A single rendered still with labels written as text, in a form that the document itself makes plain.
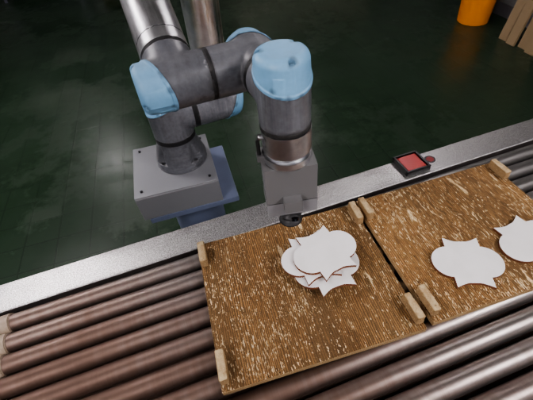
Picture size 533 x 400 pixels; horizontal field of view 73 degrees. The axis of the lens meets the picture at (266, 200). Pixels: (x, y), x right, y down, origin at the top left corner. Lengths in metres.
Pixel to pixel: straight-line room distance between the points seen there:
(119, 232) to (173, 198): 1.34
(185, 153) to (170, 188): 0.11
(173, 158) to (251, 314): 0.50
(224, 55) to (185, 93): 0.08
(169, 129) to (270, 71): 0.59
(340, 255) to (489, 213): 0.41
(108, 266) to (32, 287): 0.18
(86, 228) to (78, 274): 1.51
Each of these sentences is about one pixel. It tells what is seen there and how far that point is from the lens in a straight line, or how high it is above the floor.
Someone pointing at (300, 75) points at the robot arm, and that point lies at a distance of 0.46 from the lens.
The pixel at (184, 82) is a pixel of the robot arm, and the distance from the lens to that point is 0.53.
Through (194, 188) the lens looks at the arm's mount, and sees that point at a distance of 1.04.
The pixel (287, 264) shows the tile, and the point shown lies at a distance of 0.80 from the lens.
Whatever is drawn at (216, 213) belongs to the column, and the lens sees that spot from 1.23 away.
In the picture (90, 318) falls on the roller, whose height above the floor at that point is 0.91.
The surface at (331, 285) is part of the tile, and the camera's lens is 0.78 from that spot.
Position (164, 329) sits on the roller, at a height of 0.92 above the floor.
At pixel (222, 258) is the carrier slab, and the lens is 0.87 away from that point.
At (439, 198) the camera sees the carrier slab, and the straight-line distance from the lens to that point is 1.02.
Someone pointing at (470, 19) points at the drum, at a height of 0.07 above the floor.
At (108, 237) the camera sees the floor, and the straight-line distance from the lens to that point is 2.39.
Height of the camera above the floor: 1.64
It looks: 46 degrees down
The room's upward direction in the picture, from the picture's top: 7 degrees counter-clockwise
